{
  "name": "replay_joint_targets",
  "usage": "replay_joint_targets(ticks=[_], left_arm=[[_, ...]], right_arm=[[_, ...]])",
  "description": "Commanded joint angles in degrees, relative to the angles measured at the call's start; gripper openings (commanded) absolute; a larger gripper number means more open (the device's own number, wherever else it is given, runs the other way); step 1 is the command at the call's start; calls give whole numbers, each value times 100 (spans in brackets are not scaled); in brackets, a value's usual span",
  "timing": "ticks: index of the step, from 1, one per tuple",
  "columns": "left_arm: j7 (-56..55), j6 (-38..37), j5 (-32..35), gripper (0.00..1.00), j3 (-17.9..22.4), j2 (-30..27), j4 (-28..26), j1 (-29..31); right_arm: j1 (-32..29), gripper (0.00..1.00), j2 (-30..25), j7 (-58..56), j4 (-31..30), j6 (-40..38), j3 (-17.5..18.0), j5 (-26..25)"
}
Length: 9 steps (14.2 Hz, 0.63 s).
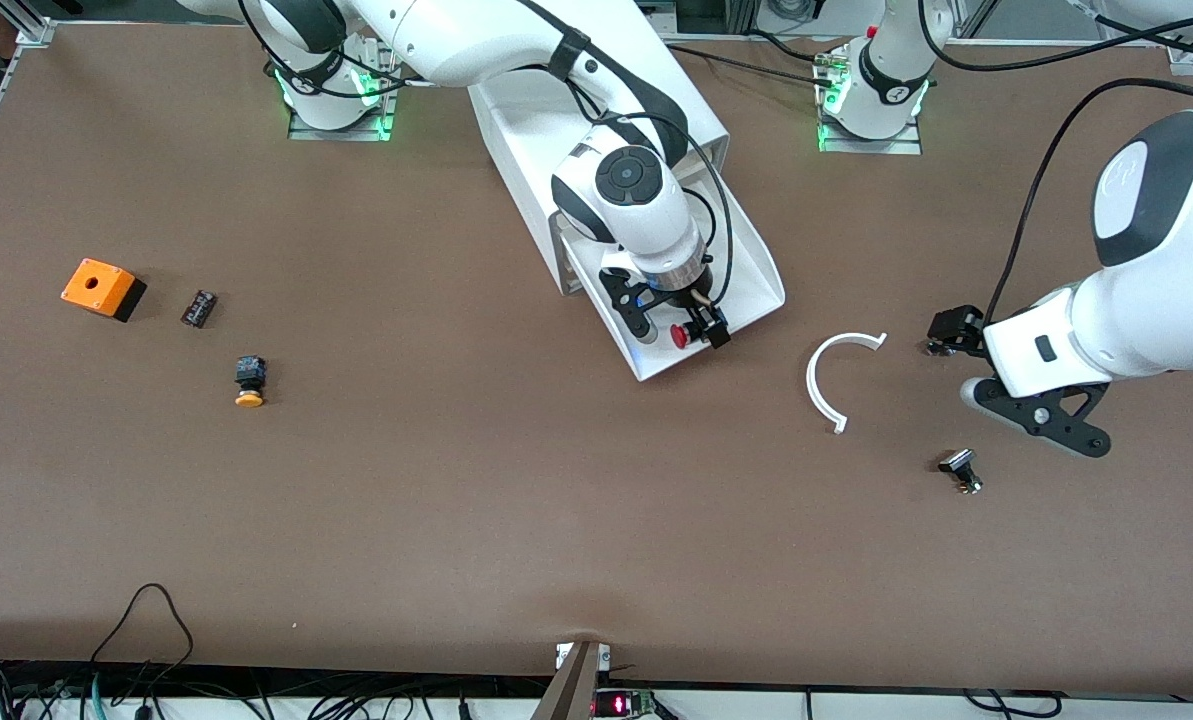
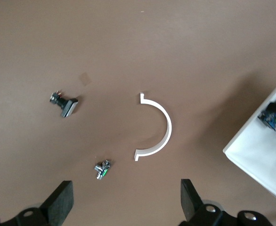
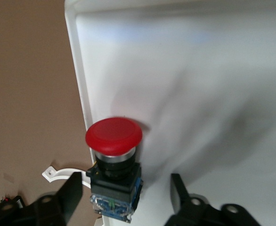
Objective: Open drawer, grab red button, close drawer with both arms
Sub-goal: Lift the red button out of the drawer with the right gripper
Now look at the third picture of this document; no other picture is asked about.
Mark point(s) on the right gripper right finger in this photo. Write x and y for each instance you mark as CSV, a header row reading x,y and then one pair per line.
x,y
194,214

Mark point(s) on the white curved plastic bracket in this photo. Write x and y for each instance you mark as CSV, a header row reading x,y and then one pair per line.
x,y
49,174

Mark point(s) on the red mushroom push button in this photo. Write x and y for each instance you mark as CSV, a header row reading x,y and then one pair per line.
x,y
114,134

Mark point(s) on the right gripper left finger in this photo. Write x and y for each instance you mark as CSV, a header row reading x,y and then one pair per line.
x,y
46,212

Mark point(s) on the white plastic tray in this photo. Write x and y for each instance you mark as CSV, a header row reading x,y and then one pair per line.
x,y
175,70

